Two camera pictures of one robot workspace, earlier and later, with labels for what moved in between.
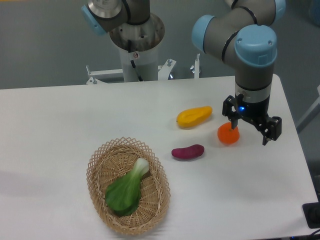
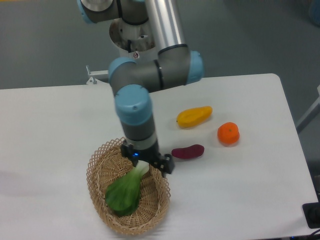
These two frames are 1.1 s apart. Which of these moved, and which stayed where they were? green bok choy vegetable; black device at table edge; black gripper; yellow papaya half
Moved: black gripper
Stayed: green bok choy vegetable; black device at table edge; yellow papaya half
